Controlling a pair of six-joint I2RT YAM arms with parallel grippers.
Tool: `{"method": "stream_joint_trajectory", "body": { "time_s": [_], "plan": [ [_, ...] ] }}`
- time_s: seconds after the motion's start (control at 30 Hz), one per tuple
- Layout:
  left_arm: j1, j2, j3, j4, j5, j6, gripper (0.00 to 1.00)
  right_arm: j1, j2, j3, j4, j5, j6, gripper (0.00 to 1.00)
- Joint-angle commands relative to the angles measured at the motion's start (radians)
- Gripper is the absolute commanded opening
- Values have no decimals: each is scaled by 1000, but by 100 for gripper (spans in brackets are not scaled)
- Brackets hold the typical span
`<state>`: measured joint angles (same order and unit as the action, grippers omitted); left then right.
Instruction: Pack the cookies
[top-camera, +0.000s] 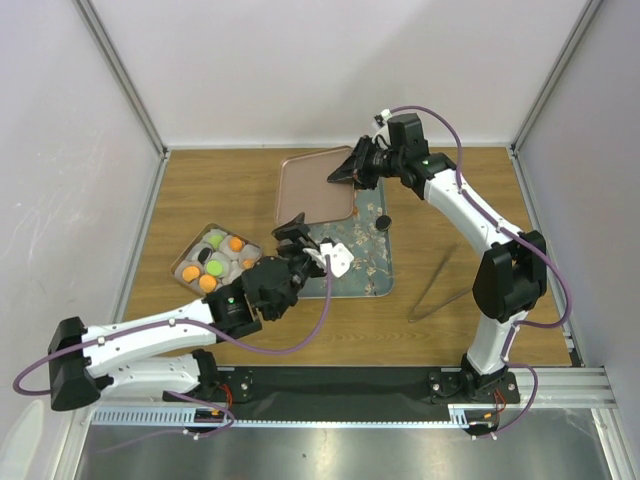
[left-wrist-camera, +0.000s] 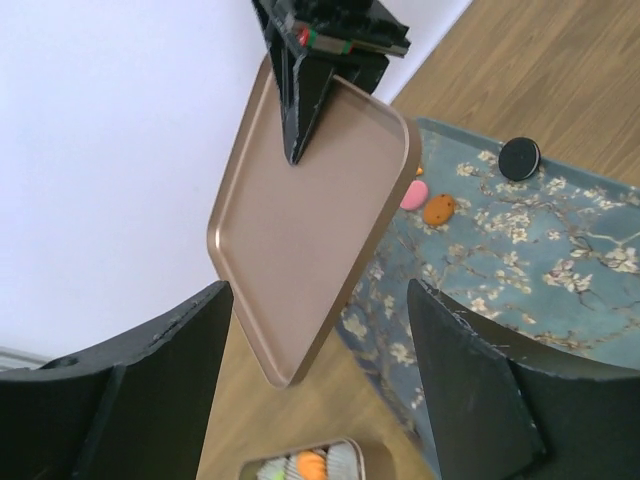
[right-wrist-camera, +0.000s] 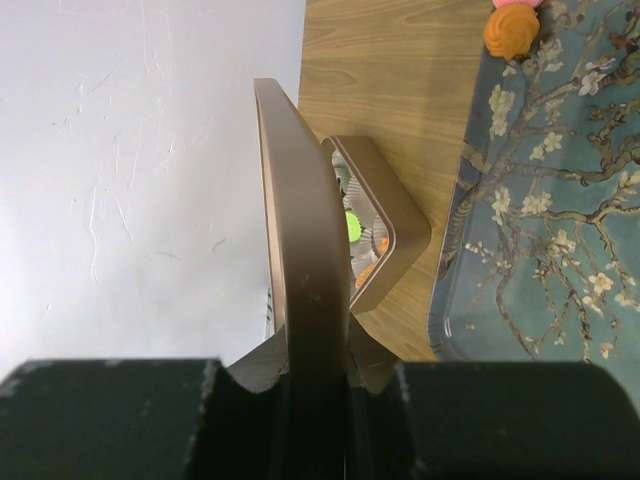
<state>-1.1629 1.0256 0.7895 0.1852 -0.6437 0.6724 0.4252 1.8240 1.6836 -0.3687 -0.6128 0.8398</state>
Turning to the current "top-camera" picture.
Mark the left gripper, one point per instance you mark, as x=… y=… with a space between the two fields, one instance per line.
x=299 y=242

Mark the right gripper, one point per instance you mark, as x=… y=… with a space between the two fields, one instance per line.
x=355 y=168

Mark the brown tin lid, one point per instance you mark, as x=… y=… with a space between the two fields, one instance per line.
x=303 y=188

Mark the orange waffle cookie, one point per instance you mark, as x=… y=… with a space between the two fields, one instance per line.
x=236 y=244

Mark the green round cookie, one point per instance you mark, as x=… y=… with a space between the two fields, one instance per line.
x=215 y=268
x=215 y=241

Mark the green round cookie top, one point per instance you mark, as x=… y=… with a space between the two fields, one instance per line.
x=215 y=268

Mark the black sandwich cookie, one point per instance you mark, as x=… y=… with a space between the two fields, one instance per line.
x=204 y=255
x=383 y=223

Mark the orange round cookie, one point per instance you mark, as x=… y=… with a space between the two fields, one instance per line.
x=207 y=283
x=191 y=273

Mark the orange round cookie bottom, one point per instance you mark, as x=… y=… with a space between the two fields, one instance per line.
x=191 y=273

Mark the metal tongs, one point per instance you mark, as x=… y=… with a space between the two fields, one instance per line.
x=449 y=282

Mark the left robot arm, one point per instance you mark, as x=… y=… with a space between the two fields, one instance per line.
x=89 y=361

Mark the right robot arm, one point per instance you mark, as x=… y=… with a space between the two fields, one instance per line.
x=512 y=274

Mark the floral blue serving tray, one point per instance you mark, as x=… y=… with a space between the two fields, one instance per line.
x=371 y=272

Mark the brown cookie tin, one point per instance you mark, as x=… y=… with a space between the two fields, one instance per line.
x=214 y=258

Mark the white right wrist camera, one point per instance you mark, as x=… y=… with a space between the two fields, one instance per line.
x=381 y=136

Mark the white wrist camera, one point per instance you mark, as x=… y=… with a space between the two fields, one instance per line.
x=381 y=136
x=331 y=257

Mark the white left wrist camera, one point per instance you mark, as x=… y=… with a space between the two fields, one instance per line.
x=331 y=257

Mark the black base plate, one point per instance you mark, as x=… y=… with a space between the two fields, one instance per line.
x=349 y=394

